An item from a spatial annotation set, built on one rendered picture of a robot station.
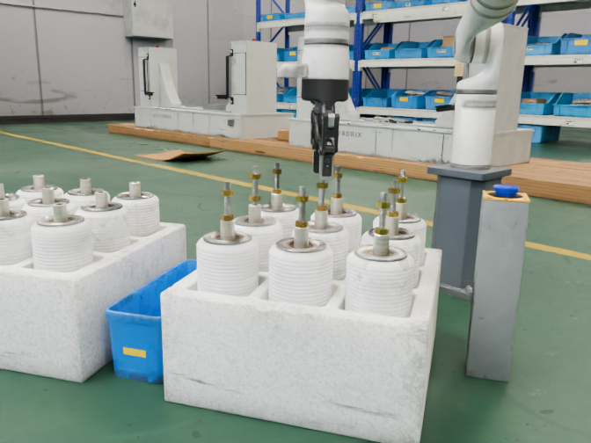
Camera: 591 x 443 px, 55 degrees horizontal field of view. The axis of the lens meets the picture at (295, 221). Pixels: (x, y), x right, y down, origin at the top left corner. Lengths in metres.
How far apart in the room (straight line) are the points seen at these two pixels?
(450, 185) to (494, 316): 0.45
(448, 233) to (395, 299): 0.62
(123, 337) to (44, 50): 6.59
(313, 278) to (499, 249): 0.32
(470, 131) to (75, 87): 6.55
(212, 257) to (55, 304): 0.28
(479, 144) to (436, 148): 1.81
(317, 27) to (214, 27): 7.77
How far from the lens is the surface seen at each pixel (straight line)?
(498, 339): 1.02
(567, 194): 2.80
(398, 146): 3.31
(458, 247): 1.38
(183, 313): 0.86
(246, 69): 4.34
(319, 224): 0.94
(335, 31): 0.89
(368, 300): 0.79
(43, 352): 1.04
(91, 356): 1.03
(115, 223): 1.09
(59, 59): 7.50
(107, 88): 7.74
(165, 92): 5.45
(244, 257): 0.84
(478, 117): 1.36
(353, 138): 3.51
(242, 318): 0.82
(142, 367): 0.99
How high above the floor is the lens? 0.48
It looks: 14 degrees down
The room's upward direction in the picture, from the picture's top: 1 degrees clockwise
